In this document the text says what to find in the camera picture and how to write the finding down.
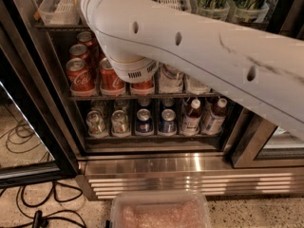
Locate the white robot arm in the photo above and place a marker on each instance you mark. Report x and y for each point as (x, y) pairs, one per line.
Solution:
(259, 70)

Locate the front right Coca-Cola can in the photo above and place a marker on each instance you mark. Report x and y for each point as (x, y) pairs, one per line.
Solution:
(143, 88)

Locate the coca-cola can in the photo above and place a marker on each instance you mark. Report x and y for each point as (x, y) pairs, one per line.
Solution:
(111, 84)
(143, 88)
(79, 75)

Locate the front left Pepsi can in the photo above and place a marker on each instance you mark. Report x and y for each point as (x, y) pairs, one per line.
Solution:
(144, 124)

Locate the pepsi can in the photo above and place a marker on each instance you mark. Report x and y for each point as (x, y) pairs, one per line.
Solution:
(168, 126)
(144, 124)

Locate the front right Pepsi can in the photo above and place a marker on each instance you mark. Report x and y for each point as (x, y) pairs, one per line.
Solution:
(168, 126)

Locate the silver soda can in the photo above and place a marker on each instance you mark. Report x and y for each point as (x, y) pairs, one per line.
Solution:
(120, 126)
(95, 124)

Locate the front middle Coca-Cola can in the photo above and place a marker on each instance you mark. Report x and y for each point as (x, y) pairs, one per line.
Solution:
(111, 84)

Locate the front left silver soda can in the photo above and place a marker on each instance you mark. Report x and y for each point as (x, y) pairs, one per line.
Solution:
(95, 124)

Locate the front left Coca-Cola can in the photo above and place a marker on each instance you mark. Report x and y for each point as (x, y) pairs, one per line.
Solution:
(79, 75)

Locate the stainless steel fridge base grille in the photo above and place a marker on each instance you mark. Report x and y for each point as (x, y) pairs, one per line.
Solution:
(104, 177)

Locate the second row left cola can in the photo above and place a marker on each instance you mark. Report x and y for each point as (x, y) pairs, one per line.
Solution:
(79, 54)

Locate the back left cola can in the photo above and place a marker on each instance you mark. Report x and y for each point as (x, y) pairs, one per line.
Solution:
(86, 38)

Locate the right sliding fridge door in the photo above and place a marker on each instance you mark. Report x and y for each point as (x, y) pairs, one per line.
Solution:
(261, 143)

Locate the green can left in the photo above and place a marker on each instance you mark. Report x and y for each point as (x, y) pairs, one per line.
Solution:
(215, 9)

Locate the green can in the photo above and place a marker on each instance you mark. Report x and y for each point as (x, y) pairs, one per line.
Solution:
(215, 9)
(247, 11)

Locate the open glass fridge door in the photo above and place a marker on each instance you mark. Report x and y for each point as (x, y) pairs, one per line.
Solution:
(31, 149)

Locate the green can right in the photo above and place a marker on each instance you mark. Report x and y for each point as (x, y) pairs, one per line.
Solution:
(247, 11)

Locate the front left water bottle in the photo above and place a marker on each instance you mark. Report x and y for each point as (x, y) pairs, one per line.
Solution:
(171, 79)

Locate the water bottle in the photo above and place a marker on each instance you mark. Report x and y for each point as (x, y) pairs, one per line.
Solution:
(194, 86)
(171, 79)

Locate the left brown tea bottle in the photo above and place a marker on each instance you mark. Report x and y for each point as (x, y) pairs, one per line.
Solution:
(191, 118)

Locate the brown tea bottle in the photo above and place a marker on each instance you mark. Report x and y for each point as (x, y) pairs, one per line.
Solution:
(191, 118)
(215, 117)

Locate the front middle water bottle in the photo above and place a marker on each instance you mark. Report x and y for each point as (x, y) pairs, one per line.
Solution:
(194, 86)

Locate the right brown tea bottle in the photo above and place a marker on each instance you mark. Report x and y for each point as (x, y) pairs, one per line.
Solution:
(215, 117)

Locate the clear plastic bin on floor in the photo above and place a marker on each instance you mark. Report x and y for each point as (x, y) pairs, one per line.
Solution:
(160, 209)

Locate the empty clear tray far left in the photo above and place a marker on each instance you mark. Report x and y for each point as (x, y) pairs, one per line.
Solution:
(58, 12)

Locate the middle wire shelf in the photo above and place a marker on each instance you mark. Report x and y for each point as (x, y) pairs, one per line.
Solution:
(152, 96)

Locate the wire shelf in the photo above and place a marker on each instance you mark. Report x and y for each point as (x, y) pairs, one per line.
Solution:
(43, 27)
(152, 96)

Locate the top wire shelf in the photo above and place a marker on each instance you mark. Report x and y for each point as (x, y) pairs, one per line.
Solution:
(43, 27)

